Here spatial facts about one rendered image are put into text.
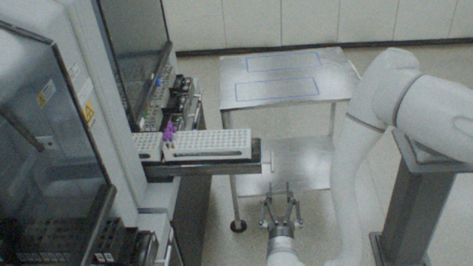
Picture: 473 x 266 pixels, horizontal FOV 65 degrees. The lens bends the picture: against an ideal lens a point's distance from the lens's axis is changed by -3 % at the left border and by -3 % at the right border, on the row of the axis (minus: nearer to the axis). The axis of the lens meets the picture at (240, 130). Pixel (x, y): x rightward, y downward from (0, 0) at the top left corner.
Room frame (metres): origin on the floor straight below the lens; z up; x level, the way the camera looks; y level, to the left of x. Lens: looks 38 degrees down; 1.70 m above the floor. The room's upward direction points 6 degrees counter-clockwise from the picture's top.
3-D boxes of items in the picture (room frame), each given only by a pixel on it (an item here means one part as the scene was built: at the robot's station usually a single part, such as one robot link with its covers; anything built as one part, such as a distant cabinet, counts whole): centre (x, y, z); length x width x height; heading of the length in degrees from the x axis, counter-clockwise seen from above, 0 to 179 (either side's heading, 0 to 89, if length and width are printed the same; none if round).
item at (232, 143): (1.03, 0.12, 0.83); 0.30 x 0.10 x 0.06; 85
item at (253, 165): (1.05, 0.25, 0.78); 0.73 x 0.14 x 0.09; 85
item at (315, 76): (1.50, -0.23, 0.41); 0.67 x 0.46 x 0.82; 89
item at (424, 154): (1.07, -0.73, 0.73); 0.22 x 0.18 x 0.06; 175
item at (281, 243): (0.64, -0.08, 0.75); 0.09 x 0.06 x 0.09; 84
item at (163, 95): (1.36, 0.30, 0.85); 0.12 x 0.02 x 0.06; 174
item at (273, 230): (0.71, -0.09, 0.75); 0.09 x 0.08 x 0.07; 174
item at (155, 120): (1.20, 0.32, 0.85); 0.12 x 0.02 x 0.06; 175
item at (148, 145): (1.06, 0.43, 0.83); 0.30 x 0.10 x 0.06; 85
